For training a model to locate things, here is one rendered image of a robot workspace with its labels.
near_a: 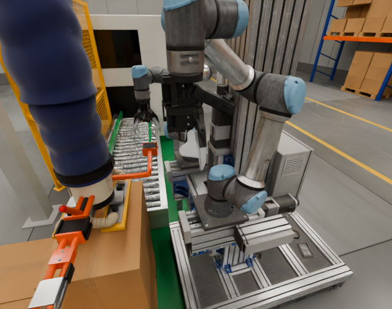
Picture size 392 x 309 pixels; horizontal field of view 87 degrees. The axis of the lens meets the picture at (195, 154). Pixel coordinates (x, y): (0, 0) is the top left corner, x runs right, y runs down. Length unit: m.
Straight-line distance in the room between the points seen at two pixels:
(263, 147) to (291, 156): 0.45
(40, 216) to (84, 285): 1.84
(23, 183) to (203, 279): 1.89
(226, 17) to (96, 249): 1.02
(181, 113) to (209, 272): 1.52
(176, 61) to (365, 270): 2.39
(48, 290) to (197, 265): 1.26
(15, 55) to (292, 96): 0.81
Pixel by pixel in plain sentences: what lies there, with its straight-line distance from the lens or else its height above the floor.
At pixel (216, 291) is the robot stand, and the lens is 1.76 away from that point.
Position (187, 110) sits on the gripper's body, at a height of 1.65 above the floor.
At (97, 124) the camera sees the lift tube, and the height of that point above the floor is 1.49.
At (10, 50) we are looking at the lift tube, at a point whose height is 1.75.
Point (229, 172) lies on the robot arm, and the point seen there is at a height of 1.27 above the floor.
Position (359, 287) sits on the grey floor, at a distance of 2.41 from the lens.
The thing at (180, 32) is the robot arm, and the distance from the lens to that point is 0.42.
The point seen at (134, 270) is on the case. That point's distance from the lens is 1.02.
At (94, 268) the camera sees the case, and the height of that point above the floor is 0.94.
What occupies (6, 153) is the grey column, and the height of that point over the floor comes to 0.86.
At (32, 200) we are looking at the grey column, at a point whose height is 0.31.
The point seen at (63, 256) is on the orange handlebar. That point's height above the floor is 1.20.
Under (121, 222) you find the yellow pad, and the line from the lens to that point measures 1.01.
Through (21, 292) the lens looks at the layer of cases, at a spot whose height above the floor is 0.54.
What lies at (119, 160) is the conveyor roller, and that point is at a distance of 2.51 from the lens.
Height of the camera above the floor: 1.80
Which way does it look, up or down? 31 degrees down
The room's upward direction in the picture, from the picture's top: straight up
